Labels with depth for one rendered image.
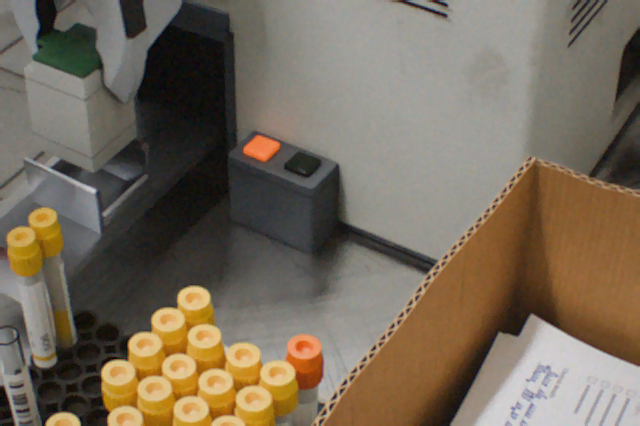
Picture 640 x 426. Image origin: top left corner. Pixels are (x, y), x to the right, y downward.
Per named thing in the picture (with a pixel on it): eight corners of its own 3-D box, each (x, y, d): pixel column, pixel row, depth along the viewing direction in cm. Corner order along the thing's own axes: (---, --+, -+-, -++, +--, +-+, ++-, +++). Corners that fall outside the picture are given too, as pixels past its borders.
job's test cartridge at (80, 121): (78, 112, 75) (67, 22, 71) (139, 136, 73) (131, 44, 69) (34, 148, 73) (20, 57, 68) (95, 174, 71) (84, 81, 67)
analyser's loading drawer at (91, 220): (174, 97, 86) (170, 33, 83) (256, 128, 83) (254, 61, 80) (-31, 275, 73) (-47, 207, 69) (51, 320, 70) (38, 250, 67)
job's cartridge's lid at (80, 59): (67, 25, 71) (66, 17, 71) (130, 47, 69) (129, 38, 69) (22, 59, 69) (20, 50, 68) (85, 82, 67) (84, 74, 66)
